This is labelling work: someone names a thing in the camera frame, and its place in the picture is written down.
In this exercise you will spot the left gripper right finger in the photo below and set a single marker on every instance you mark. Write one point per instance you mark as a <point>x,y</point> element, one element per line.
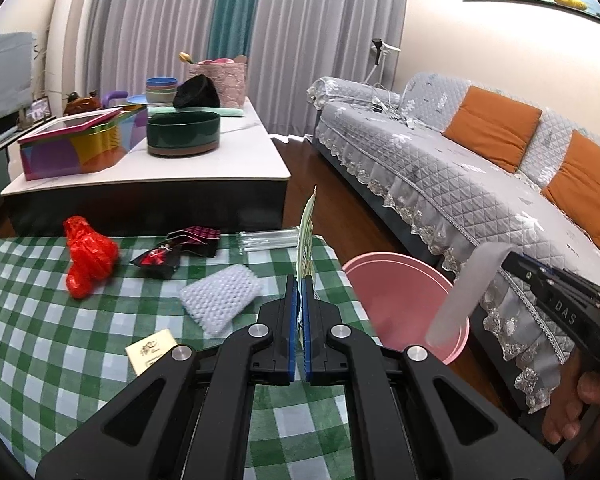
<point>410,416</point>

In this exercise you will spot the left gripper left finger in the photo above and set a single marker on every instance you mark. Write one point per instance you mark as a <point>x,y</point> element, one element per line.
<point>188,415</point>

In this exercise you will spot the gold tissue pack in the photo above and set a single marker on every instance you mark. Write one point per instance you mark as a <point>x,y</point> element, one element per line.
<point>145,352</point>

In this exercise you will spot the white bubble wrap piece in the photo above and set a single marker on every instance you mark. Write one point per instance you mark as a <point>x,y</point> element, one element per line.
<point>213,302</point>

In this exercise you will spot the white translucent plastic strip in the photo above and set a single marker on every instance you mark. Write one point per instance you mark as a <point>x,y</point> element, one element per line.
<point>478,273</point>

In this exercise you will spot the green paper packet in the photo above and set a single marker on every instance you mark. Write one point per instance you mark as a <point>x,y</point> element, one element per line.
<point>305,235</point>

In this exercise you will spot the pink trash bin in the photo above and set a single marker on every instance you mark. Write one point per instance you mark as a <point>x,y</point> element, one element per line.
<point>401,296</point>

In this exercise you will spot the person's right hand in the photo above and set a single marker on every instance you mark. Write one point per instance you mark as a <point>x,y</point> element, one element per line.
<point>578,387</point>

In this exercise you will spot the orange cushion near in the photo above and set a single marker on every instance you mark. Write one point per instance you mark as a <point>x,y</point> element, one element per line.
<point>575,188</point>

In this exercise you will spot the orange cushion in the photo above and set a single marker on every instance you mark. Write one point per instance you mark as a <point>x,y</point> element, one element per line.
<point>575,188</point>
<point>494,127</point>

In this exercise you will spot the green white checkered cloth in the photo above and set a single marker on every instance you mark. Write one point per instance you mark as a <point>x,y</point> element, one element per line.
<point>63,359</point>

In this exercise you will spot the black red snack wrapper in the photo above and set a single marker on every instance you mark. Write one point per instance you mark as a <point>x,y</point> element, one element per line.
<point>161,261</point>

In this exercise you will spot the red plastic bag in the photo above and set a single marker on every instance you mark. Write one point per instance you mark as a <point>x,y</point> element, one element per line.
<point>93,257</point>

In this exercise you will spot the clear plastic wrapper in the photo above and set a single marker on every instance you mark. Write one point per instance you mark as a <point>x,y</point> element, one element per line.
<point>268,240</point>

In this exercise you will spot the orange cushion far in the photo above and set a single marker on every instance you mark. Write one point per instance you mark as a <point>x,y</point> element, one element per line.
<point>494,127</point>

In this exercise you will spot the white top coffee table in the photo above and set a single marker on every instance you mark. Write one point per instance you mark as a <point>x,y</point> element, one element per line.
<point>239,187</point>

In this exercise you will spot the grey quilted sofa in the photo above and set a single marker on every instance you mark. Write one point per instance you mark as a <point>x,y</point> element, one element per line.
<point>452,199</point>

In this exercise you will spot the dark green round tin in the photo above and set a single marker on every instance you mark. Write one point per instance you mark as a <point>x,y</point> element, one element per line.
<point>182,135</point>

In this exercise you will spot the colourful rectangular box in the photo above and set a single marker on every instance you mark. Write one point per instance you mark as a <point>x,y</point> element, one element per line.
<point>82,143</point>

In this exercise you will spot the light green tray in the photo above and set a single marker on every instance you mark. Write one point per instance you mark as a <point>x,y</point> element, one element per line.
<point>221,111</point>

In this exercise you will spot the black bowl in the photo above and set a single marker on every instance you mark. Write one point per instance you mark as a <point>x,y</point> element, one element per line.
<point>198,91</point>

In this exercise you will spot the stack of coloured bowls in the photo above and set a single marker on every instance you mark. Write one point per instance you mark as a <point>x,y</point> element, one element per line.
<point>161,91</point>

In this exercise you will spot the purple cup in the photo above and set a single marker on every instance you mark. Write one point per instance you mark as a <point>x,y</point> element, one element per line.
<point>110,97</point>

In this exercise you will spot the brown teapot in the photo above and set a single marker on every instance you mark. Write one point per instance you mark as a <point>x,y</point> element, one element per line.
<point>81,104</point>

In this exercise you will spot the pink fabric basket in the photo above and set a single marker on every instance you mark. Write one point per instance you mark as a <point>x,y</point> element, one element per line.
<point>229,76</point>

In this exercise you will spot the white standing air conditioner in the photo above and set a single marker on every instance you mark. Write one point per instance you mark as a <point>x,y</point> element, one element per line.
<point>66,52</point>

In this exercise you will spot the grey curtain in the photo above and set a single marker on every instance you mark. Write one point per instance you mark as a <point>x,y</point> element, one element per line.
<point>293,42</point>

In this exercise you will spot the television with grey cover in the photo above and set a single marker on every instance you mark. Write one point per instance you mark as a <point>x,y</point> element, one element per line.
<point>16,62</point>

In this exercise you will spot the teal curtain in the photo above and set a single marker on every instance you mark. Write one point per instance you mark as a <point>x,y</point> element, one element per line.
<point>231,28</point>

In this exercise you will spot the small photo frame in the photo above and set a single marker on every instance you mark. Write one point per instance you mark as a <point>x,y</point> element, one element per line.
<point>39,110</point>

